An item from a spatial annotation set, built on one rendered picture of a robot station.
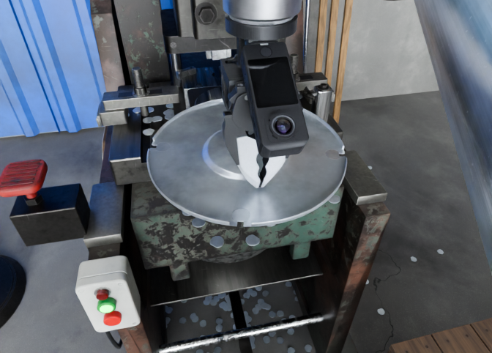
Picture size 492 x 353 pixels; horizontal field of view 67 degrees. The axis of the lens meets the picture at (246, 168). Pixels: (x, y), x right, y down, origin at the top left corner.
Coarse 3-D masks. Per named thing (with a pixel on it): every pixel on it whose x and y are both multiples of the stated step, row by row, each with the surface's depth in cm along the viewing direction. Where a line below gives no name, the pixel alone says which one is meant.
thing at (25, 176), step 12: (12, 168) 55; (24, 168) 55; (36, 168) 55; (0, 180) 53; (12, 180) 53; (24, 180) 53; (36, 180) 53; (0, 192) 52; (12, 192) 52; (24, 192) 52; (36, 192) 57
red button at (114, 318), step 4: (112, 312) 59; (116, 312) 60; (104, 316) 59; (108, 316) 59; (112, 316) 59; (116, 316) 59; (120, 316) 60; (104, 320) 59; (108, 320) 59; (112, 320) 59; (116, 320) 60; (120, 320) 60; (108, 324) 60; (112, 324) 60; (116, 324) 60
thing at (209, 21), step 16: (176, 0) 58; (192, 0) 56; (208, 0) 56; (176, 16) 59; (192, 16) 59; (208, 16) 56; (224, 16) 58; (192, 32) 61; (208, 32) 59; (224, 32) 59
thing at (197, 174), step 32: (160, 128) 58; (192, 128) 59; (320, 128) 59; (160, 160) 53; (192, 160) 53; (224, 160) 52; (288, 160) 53; (320, 160) 53; (160, 192) 48; (192, 192) 48; (224, 192) 48; (256, 192) 48; (288, 192) 48; (320, 192) 48; (224, 224) 44; (256, 224) 44
